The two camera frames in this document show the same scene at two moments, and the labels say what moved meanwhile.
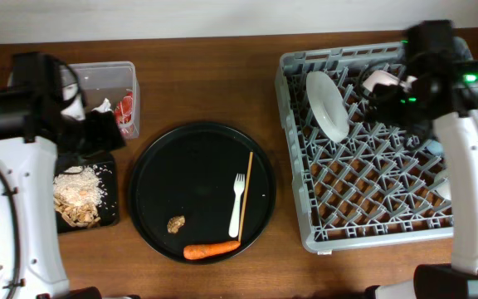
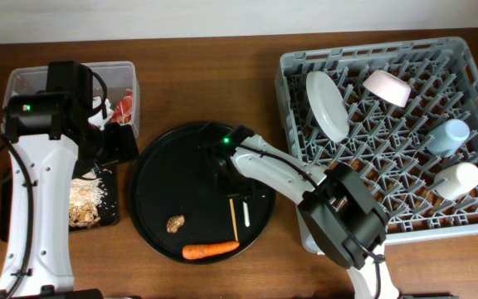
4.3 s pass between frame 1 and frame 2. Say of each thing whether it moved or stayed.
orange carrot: stayed
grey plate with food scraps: stayed
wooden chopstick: moved
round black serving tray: stayed
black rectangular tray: stayed
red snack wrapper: stayed
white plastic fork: moved
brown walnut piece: stayed
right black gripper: moved
